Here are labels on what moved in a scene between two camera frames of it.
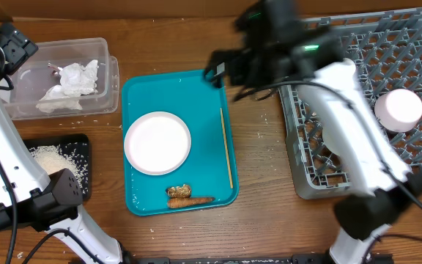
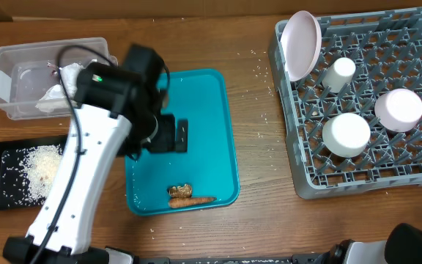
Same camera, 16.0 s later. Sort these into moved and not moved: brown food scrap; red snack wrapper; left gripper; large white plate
Moved: left gripper; large white plate
Not moved: brown food scrap; red snack wrapper
